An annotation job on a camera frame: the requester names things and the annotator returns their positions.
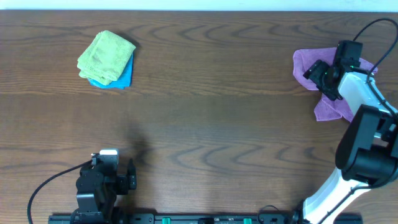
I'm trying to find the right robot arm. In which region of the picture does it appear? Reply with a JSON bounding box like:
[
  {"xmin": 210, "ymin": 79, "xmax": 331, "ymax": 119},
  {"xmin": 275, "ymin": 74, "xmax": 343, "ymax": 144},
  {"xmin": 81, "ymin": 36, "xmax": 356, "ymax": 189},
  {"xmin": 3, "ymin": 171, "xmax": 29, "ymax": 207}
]
[{"xmin": 299, "ymin": 60, "xmax": 397, "ymax": 223}]

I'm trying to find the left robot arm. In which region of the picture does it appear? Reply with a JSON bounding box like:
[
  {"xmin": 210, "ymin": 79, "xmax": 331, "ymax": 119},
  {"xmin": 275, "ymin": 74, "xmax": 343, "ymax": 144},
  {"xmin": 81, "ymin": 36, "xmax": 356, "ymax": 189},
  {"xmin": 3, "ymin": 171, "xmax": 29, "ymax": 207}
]
[{"xmin": 69, "ymin": 152, "xmax": 137, "ymax": 224}]

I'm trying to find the crumpled purple cloth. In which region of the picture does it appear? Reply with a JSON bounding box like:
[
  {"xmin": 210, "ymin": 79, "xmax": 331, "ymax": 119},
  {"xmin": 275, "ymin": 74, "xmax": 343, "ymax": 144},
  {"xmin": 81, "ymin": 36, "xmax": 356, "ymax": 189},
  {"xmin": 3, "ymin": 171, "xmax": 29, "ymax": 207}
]
[{"xmin": 292, "ymin": 47, "xmax": 379, "ymax": 123}]

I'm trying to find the folded blue cloth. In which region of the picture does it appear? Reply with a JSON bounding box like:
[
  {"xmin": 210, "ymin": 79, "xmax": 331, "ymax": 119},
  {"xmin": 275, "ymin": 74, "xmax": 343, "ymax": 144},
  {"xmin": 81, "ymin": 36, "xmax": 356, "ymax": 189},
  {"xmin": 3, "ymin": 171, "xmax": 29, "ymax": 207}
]
[{"xmin": 88, "ymin": 54, "xmax": 134, "ymax": 90}]

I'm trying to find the folded green cloth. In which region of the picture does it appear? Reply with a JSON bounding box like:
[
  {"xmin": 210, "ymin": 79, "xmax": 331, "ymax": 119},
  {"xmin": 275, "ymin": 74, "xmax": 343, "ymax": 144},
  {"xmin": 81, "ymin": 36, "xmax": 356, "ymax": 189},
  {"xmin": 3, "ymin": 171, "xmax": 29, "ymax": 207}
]
[{"xmin": 77, "ymin": 30, "xmax": 136, "ymax": 86}]

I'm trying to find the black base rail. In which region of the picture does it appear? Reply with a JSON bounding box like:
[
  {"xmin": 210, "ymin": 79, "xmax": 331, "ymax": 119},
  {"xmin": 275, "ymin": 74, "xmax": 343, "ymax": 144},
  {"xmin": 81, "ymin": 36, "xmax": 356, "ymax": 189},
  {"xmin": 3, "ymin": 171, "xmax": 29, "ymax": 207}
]
[{"xmin": 48, "ymin": 213, "xmax": 364, "ymax": 224}]

